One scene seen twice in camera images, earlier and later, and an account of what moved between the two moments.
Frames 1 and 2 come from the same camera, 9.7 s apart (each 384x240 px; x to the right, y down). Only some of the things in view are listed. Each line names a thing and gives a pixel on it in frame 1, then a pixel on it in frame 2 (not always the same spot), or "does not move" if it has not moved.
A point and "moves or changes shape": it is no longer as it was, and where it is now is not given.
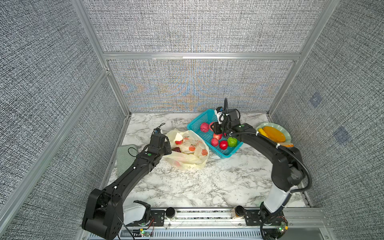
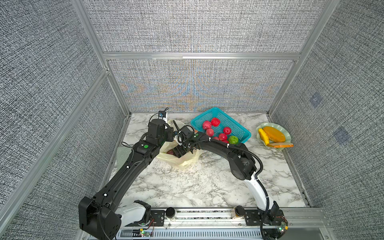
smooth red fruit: [204, 127] moves or changes shape
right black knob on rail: [239, 211] does not move
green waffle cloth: [127, 155] does not move
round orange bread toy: [274, 134] does not move
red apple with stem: [214, 141] moves or changes shape
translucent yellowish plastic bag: [190, 151] moves or changes shape
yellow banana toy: [261, 131] does not move
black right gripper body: [221, 128] to [182, 148]
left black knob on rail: [170, 212] does not move
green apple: [232, 141] does not move
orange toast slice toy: [287, 144] does not move
